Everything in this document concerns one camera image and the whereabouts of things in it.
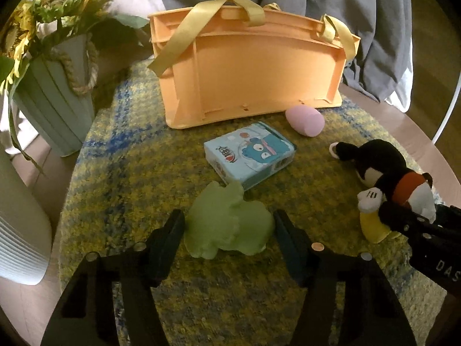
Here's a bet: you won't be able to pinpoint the green ribbed flower pot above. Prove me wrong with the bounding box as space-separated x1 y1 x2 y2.
12 32 99 157

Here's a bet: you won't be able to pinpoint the light blue tissue pack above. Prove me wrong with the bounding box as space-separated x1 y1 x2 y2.
204 123 297 191

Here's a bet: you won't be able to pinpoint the white curved hoop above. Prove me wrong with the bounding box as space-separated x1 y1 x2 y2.
430 74 461 145

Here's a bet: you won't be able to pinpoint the yellow blue plaid blanket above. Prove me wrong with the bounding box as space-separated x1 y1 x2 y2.
59 58 443 346

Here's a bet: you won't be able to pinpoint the green frog soft toy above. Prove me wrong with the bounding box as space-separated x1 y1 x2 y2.
184 181 274 259

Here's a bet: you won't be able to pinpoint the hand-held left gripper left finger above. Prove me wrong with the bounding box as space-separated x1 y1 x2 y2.
40 209 186 346

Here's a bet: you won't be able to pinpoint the grey curtain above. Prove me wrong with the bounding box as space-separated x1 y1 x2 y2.
153 0 413 112

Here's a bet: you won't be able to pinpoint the black white plush mouse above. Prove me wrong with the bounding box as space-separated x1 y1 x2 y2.
329 139 438 244

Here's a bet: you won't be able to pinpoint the pink egg-shaped sponge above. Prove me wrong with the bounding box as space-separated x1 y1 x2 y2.
286 106 324 137

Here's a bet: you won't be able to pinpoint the white ribbed flower pot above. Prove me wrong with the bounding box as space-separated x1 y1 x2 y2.
0 148 53 285

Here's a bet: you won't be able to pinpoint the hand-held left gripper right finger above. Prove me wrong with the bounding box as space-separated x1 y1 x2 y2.
273 209 418 346

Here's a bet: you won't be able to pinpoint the green leafy plant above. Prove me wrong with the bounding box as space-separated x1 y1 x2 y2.
0 56 47 177

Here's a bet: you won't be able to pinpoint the artificial sunflower bouquet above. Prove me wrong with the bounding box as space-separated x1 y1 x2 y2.
0 0 150 92

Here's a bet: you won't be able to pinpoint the orange plastic crate yellow straps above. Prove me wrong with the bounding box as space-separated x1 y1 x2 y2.
148 0 361 130

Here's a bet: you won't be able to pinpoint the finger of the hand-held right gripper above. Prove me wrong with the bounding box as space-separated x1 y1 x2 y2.
437 205 461 224
380 203 438 237

